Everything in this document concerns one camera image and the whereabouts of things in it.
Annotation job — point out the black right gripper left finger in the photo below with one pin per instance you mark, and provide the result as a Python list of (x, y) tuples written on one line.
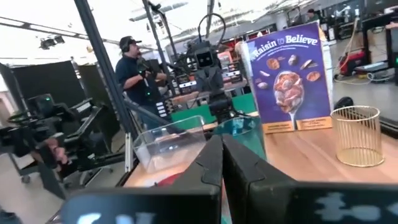
[(208, 171)]

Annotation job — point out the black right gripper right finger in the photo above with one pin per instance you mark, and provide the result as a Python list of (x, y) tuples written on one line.
[(239, 174)]

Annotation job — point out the purple and yellow cereal box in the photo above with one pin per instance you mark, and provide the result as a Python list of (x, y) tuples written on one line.
[(289, 93)]

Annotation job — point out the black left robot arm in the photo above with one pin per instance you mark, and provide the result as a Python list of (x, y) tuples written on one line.
[(220, 105)]

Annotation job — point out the green ribbed glass tumbler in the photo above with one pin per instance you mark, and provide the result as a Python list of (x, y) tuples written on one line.
[(248, 137)]

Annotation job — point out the clear plastic container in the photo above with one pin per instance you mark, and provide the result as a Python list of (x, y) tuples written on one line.
[(168, 149)]

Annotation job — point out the person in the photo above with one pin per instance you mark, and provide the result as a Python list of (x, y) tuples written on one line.
[(133, 77), (312, 15)]

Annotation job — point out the black robot workstation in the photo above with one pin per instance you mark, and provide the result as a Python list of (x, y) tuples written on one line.
[(87, 130)]

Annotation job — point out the red machine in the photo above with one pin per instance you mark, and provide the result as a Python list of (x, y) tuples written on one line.
[(354, 62)]

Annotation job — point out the black partition screen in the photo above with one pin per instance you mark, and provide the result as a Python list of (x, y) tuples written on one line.
[(46, 81)]

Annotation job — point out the black ceiling spotlight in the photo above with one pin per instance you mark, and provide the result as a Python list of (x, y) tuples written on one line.
[(46, 43)]

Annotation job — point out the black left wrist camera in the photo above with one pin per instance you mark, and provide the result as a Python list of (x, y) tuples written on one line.
[(205, 59)]

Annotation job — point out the black aluminium table frame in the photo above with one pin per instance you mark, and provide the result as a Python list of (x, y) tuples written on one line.
[(102, 62)]

